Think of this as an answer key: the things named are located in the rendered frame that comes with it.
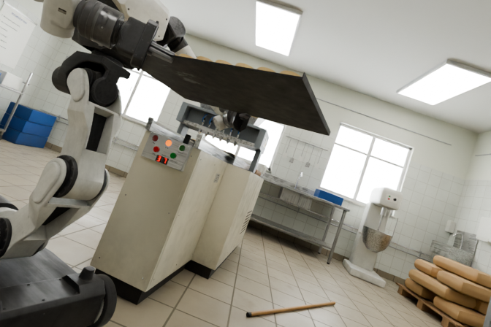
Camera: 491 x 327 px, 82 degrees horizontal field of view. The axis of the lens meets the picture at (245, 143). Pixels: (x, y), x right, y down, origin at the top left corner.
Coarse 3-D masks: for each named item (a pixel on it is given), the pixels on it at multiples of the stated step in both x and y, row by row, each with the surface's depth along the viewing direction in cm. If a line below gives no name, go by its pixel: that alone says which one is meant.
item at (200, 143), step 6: (198, 138) 146; (198, 144) 146; (204, 144) 152; (210, 144) 163; (204, 150) 156; (210, 150) 167; (216, 150) 179; (222, 150) 192; (216, 156) 183; (222, 156) 197; (228, 156) 214; (228, 162) 220
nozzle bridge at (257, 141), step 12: (180, 108) 228; (192, 108) 232; (180, 120) 226; (192, 120) 234; (180, 132) 236; (204, 132) 245; (216, 132) 224; (228, 132) 228; (240, 132) 227; (252, 132) 225; (264, 132) 215; (240, 144) 229; (252, 144) 219; (264, 144) 232; (252, 168) 223
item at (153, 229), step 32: (192, 160) 148; (128, 192) 150; (160, 192) 147; (192, 192) 157; (128, 224) 147; (160, 224) 144; (192, 224) 179; (96, 256) 146; (128, 256) 144; (160, 256) 143; (128, 288) 144
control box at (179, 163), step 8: (152, 136) 150; (160, 136) 149; (152, 144) 149; (160, 144) 148; (176, 144) 147; (184, 144) 147; (144, 152) 149; (152, 152) 148; (160, 152) 148; (168, 152) 147; (176, 152) 147; (184, 152) 146; (160, 160) 147; (168, 160) 146; (176, 160) 146; (184, 160) 145; (176, 168) 145; (184, 168) 147
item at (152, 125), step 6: (150, 120) 152; (150, 126) 151; (156, 126) 157; (162, 126) 163; (156, 132) 159; (162, 132) 166; (168, 132) 172; (174, 132) 180; (174, 138) 183; (180, 138) 193; (192, 144) 217
